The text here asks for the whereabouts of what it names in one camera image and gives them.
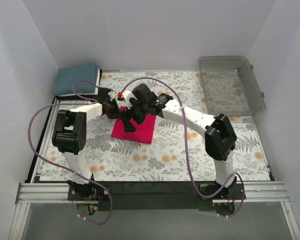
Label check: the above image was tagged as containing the red t-shirt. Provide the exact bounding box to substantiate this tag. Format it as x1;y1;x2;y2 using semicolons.
111;106;156;144

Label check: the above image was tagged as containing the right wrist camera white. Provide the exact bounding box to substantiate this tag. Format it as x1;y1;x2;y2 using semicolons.
117;90;135;109

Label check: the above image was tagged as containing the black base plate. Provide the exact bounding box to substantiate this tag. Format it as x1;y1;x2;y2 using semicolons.
67;181;246;212

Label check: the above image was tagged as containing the aluminium frame rail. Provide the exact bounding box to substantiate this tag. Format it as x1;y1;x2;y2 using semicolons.
9;180;300;240

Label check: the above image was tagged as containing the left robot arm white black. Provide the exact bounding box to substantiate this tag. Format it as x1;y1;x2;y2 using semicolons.
52;87;120;200

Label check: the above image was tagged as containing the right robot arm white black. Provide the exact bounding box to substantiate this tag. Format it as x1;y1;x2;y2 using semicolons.
117;83;237;199

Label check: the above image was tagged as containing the clear plastic bin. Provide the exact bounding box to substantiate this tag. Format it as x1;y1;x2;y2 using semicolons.
198;55;266;117

